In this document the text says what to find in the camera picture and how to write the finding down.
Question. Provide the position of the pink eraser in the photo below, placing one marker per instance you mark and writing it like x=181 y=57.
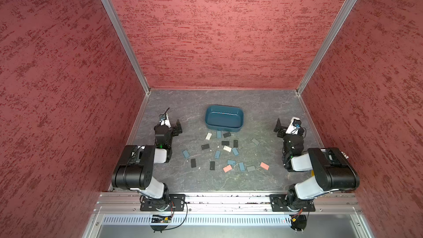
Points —
x=264 y=166
x=227 y=168

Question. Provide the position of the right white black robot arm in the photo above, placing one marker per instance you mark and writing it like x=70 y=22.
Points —
x=331 y=169

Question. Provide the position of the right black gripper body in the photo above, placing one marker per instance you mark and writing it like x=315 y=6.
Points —
x=287 y=136

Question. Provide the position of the aluminium corner post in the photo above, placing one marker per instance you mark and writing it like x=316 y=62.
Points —
x=341 y=17
x=114 y=18

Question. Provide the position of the left aluminium corner post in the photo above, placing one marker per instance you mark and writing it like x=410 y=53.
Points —
x=114 y=18

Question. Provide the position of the perforated cable tray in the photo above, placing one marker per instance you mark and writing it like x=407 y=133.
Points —
x=278 y=220

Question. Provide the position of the right aluminium corner post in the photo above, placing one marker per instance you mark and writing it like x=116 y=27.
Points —
x=341 y=17

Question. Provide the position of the teal plastic storage box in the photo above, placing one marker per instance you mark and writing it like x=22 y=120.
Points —
x=224 y=118

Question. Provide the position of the cream white eraser centre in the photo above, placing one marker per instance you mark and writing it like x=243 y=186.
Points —
x=227 y=148

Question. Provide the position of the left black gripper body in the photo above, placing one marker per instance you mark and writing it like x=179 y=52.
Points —
x=170 y=140

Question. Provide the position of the grey eraser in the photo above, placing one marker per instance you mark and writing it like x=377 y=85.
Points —
x=256 y=142
x=250 y=168

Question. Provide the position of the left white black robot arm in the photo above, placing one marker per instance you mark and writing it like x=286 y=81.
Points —
x=134 y=170

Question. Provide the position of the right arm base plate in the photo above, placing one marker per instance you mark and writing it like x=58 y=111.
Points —
x=280 y=203

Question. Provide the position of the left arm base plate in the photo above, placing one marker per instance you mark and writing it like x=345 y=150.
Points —
x=169 y=203

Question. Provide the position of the white eraser near box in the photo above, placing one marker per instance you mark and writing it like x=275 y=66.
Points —
x=208 y=136

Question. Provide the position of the aluminium front rail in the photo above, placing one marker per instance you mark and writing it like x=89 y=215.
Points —
x=228 y=203

